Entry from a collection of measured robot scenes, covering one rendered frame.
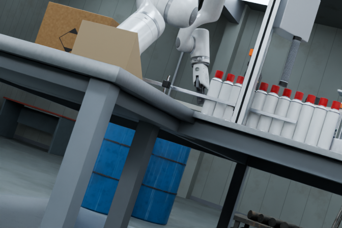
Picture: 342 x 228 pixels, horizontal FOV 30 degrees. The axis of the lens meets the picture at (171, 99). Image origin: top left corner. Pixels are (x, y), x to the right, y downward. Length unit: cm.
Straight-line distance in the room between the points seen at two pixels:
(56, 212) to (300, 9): 147
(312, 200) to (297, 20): 987
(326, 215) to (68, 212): 1093
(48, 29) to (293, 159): 119
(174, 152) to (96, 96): 477
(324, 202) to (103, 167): 725
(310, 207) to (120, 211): 1033
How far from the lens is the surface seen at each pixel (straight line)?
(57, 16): 270
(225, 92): 275
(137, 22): 213
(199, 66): 278
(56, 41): 267
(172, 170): 635
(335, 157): 199
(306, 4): 270
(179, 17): 227
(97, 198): 575
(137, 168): 218
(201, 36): 283
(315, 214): 1240
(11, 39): 172
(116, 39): 200
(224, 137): 210
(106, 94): 157
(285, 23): 262
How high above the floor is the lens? 66
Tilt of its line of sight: 5 degrees up
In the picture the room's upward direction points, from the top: 18 degrees clockwise
